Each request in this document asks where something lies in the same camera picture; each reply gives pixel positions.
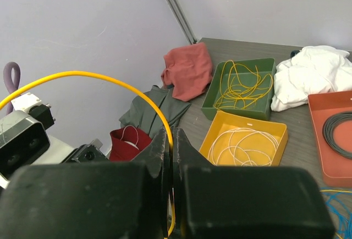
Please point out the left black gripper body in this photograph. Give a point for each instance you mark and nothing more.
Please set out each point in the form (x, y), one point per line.
(87, 153)

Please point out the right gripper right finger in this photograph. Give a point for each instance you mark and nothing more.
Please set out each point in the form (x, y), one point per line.
(244, 202)

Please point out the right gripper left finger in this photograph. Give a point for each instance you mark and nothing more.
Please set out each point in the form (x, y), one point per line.
(92, 199)

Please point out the dark red cloth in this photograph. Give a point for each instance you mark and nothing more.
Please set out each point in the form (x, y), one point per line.
(127, 143)

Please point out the yellow plastic tray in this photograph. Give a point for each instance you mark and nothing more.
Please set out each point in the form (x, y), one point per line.
(240, 141)

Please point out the grey cloth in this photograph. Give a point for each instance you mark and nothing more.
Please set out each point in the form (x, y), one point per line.
(141, 115)

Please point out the green plastic tray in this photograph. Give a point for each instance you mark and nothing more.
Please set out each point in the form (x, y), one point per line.
(242, 88)

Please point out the orange plastic tray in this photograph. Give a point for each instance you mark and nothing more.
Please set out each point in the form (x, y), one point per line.
(331, 121)

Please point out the pink cloth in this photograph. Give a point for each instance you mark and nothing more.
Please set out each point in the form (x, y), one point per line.
(189, 70)

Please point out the white crumpled cloth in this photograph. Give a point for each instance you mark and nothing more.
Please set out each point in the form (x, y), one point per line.
(312, 70)

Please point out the left aluminium frame post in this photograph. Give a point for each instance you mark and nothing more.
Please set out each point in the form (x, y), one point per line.
(182, 21)

